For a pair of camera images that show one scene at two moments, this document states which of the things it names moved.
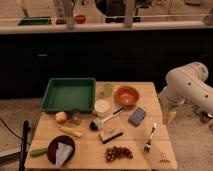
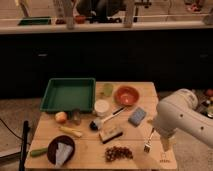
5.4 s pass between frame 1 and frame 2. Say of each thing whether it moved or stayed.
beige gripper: moved
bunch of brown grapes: stayed
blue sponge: stayed
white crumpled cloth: stayed
